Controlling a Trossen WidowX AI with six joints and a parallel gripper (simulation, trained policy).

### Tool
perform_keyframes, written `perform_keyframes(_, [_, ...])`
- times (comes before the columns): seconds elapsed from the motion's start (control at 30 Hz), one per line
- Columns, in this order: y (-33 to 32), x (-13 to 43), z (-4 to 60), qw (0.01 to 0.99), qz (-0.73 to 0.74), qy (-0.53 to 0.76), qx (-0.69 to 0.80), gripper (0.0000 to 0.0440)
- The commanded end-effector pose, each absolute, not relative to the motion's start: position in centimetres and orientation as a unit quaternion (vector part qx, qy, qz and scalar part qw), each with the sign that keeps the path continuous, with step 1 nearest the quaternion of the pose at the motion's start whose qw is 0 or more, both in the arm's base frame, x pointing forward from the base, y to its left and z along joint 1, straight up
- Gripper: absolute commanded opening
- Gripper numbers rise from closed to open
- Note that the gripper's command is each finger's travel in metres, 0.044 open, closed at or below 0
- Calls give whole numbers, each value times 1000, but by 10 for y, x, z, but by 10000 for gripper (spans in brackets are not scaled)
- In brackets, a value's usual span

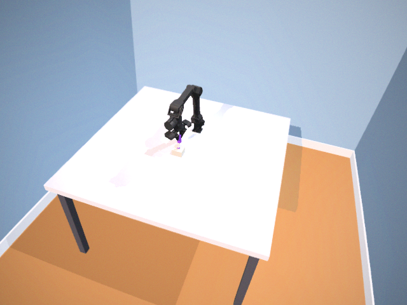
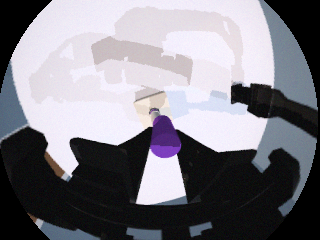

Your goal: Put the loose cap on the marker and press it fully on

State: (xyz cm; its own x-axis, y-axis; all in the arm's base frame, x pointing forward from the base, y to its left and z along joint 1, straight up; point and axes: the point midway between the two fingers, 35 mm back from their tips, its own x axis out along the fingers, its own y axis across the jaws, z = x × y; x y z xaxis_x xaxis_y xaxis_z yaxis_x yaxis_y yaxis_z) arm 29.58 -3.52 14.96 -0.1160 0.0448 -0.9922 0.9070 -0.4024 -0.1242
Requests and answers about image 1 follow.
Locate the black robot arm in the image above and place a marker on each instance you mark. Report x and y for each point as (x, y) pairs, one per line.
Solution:
(177, 106)

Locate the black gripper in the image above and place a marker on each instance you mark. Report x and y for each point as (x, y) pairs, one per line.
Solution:
(180, 127)

